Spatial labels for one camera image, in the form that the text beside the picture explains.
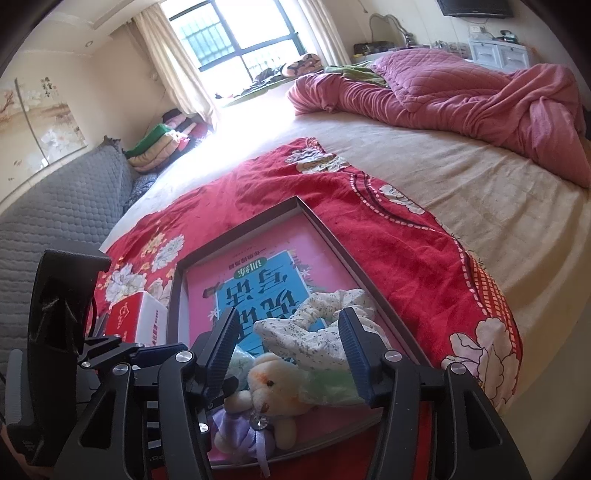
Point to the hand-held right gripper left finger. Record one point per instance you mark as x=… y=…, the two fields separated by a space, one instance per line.
x=221 y=355

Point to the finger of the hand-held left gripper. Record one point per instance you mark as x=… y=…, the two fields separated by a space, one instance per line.
x=101 y=348
x=154 y=354

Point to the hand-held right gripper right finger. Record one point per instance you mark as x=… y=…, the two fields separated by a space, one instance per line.
x=355 y=364

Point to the red and white box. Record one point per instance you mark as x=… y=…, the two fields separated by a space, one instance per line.
x=134 y=314

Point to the white floral scrunchie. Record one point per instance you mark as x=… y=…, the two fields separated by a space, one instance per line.
x=314 y=341

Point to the plush bear with purple dress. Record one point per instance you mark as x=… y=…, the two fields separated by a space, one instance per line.
x=272 y=378

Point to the dark shallow tray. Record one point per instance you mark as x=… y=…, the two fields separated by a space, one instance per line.
x=341 y=431

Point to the grey quilted headboard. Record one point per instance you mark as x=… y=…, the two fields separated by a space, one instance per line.
x=55 y=221

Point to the pink and blue book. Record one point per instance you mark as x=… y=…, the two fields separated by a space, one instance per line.
x=277 y=249

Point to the red floral blanket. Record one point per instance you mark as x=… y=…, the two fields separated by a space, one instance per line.
x=392 y=240

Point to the dark patterned pillow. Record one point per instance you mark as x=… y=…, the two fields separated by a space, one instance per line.
x=141 y=191

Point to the stack of folded blankets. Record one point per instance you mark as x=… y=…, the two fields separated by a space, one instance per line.
x=161 y=143

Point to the cream bed sheet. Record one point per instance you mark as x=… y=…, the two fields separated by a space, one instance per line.
x=461 y=184

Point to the cream curtain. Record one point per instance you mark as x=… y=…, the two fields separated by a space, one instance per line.
x=323 y=32
x=175 y=64

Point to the pink quilt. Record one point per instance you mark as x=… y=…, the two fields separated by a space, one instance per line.
x=461 y=97

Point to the green cloth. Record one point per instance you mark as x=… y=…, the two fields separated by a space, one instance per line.
x=355 y=73

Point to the plaid blanket on windowsill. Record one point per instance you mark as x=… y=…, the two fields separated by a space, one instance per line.
x=302 y=64

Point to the dark rectangular case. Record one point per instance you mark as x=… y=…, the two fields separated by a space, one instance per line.
x=371 y=48

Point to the white drawer cabinet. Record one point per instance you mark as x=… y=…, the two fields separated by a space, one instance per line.
x=498 y=55

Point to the black flat television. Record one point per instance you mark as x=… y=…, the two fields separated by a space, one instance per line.
x=475 y=7

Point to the floral wall painting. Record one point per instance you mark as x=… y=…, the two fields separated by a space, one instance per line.
x=37 y=129

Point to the window with dark frame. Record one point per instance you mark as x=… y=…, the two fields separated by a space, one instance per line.
x=235 y=32

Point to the metal frame chair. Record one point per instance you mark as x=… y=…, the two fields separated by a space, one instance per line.
x=401 y=32

